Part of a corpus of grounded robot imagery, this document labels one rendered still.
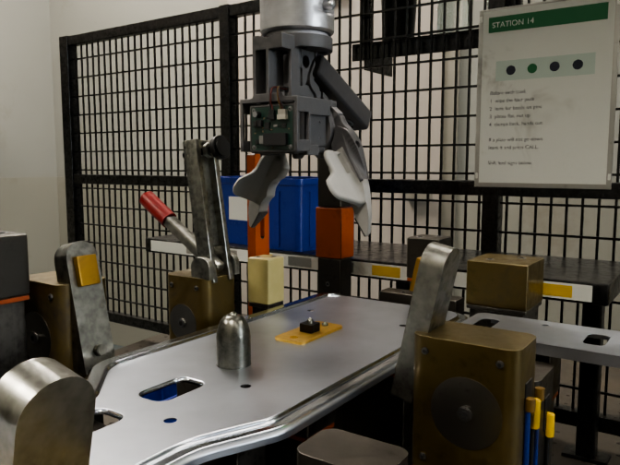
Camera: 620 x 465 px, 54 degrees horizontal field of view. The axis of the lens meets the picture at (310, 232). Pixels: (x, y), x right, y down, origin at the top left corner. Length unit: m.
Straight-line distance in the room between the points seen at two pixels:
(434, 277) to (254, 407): 0.18
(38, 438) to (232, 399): 0.25
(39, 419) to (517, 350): 0.35
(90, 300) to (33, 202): 3.76
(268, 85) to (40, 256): 3.91
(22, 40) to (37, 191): 0.96
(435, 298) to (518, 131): 0.65
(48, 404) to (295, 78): 0.42
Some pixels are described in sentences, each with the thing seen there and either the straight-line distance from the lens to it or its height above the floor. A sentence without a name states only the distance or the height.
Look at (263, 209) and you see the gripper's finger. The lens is 0.70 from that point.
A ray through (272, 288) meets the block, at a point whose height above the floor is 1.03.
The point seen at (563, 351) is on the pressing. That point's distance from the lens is 0.69.
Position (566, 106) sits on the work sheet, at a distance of 1.12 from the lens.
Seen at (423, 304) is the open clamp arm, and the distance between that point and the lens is 0.53.
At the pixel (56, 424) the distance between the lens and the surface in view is 0.28.
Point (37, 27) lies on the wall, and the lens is 4.55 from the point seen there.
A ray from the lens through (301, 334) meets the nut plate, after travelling 0.67.
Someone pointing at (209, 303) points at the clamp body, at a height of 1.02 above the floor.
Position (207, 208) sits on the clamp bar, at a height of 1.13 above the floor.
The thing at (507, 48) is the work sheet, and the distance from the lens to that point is 1.16.
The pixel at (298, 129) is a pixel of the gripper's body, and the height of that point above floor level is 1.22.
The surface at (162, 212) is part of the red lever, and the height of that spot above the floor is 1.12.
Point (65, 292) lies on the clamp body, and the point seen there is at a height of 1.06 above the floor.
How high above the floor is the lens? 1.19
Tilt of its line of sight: 6 degrees down
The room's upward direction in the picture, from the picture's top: straight up
